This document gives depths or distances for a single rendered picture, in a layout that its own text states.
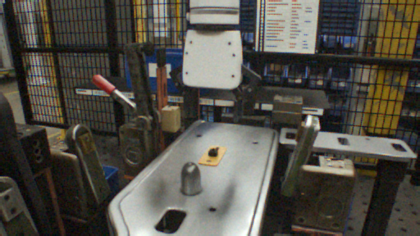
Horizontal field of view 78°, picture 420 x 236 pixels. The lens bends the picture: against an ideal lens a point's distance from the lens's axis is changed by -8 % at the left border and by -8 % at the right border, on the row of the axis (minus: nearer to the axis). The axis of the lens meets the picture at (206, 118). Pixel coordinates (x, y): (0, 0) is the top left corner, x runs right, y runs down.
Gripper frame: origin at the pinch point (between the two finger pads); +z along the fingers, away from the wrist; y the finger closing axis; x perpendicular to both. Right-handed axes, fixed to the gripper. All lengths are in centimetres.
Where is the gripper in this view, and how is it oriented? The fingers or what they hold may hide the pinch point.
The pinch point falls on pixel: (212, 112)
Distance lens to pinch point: 52.7
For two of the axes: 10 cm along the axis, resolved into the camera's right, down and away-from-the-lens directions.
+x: 3.0, -3.0, 9.1
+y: 9.5, 1.1, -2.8
